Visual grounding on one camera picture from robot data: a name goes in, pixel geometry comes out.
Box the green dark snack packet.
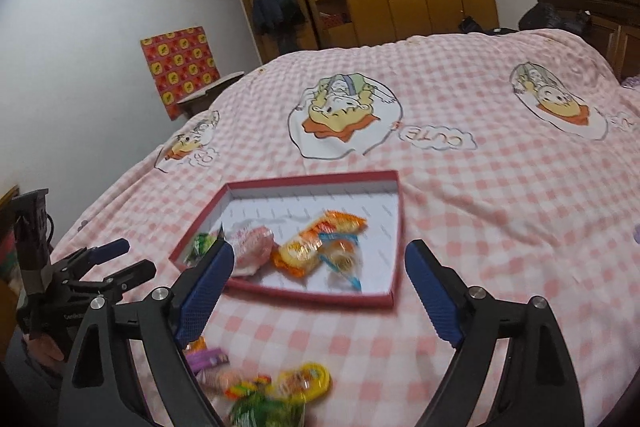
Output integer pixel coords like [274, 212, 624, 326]
[184, 232, 219, 268]

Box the small wooden side table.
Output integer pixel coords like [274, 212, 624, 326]
[178, 72, 245, 118]

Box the left hand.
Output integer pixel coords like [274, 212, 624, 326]
[23, 335, 65, 372]

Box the yellow candy packet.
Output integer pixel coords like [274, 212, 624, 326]
[274, 362, 332, 403]

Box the dark wooden headboard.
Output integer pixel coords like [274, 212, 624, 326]
[538, 0, 639, 82]

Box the pink checkered bed quilt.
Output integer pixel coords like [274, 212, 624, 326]
[54, 30, 639, 426]

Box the red shallow box tray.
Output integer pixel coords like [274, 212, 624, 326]
[168, 169, 406, 309]

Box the pink white snack packet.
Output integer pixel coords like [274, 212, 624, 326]
[224, 223, 274, 277]

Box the dark hanging jacket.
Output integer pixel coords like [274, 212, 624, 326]
[252, 0, 306, 35]

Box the orange yellow snack packet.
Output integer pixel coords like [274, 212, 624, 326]
[271, 210, 368, 279]

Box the black bag on bed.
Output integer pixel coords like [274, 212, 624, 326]
[518, 2, 592, 36]

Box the red yellow patterned poster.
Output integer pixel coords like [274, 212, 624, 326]
[140, 26, 221, 120]

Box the blue clear mooncake packet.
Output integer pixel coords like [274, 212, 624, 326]
[318, 232, 362, 293]

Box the rainbow striped clear candy packet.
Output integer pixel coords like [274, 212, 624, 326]
[196, 366, 272, 401]

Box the purple tin box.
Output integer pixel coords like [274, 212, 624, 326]
[186, 348, 229, 375]

